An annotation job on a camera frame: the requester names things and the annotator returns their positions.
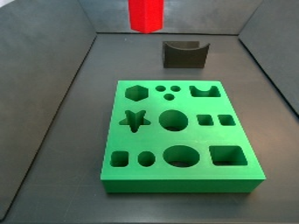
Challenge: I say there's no green shape sorter block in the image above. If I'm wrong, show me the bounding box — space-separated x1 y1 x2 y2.
100 80 266 193

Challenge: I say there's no dark grey curved holder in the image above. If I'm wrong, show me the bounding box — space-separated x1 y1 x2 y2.
163 41 211 68

